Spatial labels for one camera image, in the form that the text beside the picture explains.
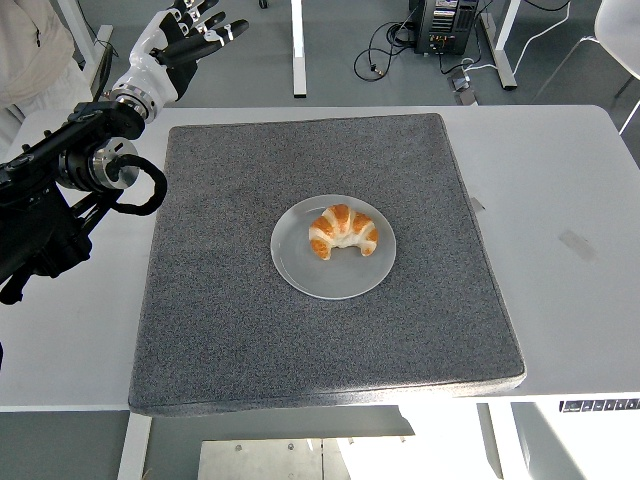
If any black table control panel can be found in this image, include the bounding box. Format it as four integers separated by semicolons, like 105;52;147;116
558;397;640;413

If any slanted white table leg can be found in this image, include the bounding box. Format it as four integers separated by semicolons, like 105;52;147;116
55;0;114;101

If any person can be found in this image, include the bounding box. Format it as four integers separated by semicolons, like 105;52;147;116
0;0;94;146

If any grey speckled square mat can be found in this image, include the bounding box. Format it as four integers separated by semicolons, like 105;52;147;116
127;112;526;419

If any round pale grey plate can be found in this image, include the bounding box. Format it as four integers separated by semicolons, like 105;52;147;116
270;193;397;301

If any grey metal plate with screws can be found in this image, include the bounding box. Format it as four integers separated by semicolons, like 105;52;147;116
196;438;351;480

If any golden brown croissant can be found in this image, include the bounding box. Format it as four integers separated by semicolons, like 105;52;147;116
308;203;380;261

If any black floor cable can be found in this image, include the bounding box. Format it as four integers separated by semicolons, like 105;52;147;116
353;9;416;81

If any wide white table leg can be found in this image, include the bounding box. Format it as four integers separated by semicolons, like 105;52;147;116
474;402;534;480

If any white floor cable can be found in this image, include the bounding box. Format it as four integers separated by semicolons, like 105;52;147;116
457;0;601;76

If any black computer tower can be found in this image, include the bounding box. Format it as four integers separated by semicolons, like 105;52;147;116
408;0;479;56

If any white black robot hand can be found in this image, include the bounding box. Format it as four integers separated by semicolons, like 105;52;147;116
113;0;250;104

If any narrow white table leg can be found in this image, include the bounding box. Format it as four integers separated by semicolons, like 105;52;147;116
117;414;154;480

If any white chair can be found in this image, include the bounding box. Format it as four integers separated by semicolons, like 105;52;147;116
532;0;640;136

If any white table leg with foot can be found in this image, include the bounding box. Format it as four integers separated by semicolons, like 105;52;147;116
477;0;522;92

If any straight white table leg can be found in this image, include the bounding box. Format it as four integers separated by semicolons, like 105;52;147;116
289;0;307;98

